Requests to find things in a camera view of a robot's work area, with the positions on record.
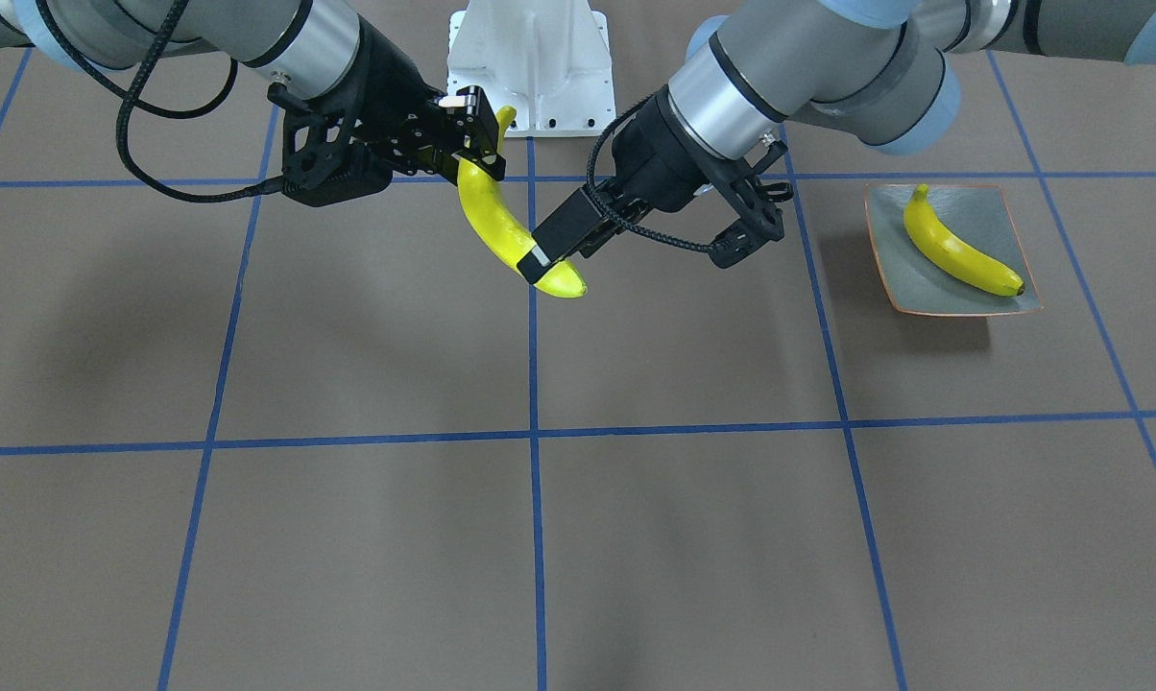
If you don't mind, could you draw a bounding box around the yellow banana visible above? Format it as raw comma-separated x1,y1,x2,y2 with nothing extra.
458,158,588,298
903,183,1025,298

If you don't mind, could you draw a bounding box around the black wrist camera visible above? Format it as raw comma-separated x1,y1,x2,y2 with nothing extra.
698,132,794,270
267,83,394,208

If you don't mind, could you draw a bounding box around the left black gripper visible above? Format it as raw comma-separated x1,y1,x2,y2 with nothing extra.
519,91,733,285

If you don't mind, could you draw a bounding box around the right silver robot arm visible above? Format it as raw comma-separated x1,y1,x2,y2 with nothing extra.
0,1,505,206

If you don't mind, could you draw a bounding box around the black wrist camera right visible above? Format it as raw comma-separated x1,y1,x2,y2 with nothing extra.
267,83,394,208

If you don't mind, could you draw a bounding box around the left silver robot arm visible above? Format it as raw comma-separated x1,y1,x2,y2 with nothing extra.
511,1,1156,285

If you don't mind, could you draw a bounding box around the grey square plate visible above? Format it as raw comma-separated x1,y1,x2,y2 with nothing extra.
866,183,1042,318

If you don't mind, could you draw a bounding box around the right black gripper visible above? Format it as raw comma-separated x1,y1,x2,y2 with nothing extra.
336,18,504,183

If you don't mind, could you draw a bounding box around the white pedestal column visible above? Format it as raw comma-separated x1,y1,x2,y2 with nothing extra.
446,1,617,138

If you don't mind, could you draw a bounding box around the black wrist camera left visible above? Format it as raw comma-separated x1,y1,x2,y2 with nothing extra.
698,132,794,270

